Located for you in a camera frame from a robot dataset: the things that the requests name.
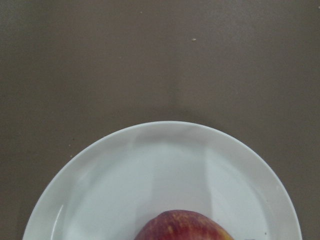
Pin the red yellow apple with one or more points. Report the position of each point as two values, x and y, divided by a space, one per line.
182 225

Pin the white round plate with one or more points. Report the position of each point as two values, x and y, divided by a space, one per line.
111 189

